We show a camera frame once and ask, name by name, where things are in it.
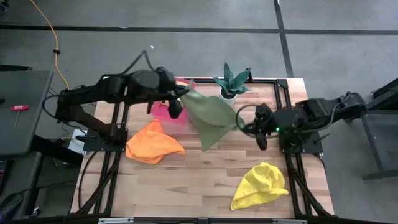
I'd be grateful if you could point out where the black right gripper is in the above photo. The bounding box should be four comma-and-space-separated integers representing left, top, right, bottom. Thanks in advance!
242, 104, 282, 151

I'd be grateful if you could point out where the black aluminium table frame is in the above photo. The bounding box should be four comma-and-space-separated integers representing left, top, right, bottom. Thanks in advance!
74, 70, 335, 218

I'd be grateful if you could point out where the pink plastic bin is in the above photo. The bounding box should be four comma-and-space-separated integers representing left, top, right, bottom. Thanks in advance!
151, 77, 197, 126

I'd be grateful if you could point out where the silver table bracket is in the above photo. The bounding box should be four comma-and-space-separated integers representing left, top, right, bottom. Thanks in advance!
272, 218, 308, 224
98, 217, 134, 224

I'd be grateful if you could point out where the yellow floor cable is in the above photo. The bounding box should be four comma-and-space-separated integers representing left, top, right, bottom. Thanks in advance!
30, 0, 71, 90

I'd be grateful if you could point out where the black table base cable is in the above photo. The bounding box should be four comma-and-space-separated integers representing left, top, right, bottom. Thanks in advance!
77, 151, 100, 210

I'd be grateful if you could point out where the snake plant in white pot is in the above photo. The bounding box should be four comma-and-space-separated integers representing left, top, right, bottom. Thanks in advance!
213, 62, 252, 106

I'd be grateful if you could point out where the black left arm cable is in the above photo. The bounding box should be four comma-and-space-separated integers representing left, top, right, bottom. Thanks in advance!
119, 49, 156, 75

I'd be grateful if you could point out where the white box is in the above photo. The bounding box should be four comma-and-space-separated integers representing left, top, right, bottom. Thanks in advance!
67, 129, 87, 156

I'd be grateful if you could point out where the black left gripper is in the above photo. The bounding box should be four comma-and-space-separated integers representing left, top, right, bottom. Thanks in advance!
154, 66, 191, 120

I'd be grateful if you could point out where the red-handled tool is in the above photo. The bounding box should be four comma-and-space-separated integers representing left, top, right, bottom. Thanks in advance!
10, 104, 30, 130

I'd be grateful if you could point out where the dark metal side table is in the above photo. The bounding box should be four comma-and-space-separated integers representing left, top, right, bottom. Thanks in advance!
343, 77, 398, 181

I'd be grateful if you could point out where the grey side desk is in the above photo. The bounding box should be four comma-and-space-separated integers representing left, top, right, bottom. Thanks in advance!
0, 70, 54, 156

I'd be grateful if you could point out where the orange microfiber towel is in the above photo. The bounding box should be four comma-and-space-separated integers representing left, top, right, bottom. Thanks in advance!
125, 119, 187, 165

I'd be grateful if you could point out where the light green microfiber towel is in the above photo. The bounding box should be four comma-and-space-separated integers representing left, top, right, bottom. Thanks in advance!
180, 79, 246, 152

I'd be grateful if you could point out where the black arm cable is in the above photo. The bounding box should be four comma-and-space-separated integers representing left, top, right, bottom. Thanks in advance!
235, 104, 280, 138
119, 49, 156, 75

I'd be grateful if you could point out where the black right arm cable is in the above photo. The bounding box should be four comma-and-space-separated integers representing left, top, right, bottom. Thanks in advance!
235, 104, 280, 138

